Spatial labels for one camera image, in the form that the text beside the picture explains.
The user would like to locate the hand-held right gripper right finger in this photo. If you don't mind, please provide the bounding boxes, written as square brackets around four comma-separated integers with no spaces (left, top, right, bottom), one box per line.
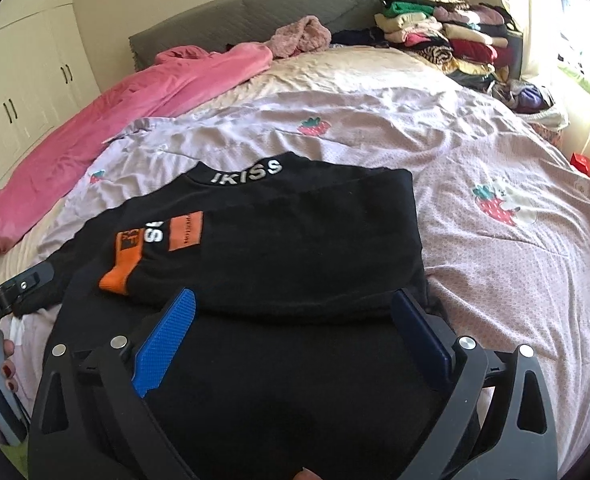
[390,290,558,480]

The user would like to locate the yellow-green garment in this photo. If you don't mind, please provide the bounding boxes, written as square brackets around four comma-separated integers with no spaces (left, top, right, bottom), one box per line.
[2,442,30,480]

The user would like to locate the cream wardrobe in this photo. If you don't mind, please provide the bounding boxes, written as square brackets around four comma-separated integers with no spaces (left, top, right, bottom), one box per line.
[0,0,100,161]

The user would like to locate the dark navy cloth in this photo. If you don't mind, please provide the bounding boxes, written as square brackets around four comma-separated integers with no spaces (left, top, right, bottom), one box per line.
[331,27,390,51]

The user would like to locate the red box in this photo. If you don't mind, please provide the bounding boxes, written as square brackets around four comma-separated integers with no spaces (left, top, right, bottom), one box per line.
[570,152,590,183]

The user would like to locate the pile of folded clothes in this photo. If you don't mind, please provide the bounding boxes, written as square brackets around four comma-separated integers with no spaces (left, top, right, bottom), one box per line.
[375,0,526,81]

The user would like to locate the pink quilt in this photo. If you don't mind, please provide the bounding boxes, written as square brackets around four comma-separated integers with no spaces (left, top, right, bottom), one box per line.
[0,45,276,261]

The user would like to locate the fluffy pink garment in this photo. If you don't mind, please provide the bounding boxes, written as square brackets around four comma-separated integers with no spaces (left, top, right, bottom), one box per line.
[270,16,333,57]

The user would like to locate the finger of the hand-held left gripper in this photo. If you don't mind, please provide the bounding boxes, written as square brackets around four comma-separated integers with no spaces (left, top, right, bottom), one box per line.
[6,261,63,313]

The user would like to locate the printed pink blanket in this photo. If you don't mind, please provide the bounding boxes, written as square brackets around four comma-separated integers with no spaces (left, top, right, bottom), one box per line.
[0,47,590,480]

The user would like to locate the grey padded headboard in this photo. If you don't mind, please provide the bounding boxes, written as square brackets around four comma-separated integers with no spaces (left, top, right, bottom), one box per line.
[129,0,386,71]

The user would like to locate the black sweater with orange patches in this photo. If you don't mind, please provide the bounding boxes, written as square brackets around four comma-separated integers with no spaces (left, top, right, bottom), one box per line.
[15,151,480,480]

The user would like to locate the purple cloth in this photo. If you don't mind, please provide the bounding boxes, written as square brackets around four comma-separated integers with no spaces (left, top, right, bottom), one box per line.
[492,80,550,113]

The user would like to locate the white bag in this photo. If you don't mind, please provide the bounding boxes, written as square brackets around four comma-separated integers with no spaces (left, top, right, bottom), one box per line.
[520,105,570,131]

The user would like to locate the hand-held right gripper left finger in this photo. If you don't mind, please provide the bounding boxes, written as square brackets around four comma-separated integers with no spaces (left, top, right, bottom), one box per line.
[27,287,200,480]

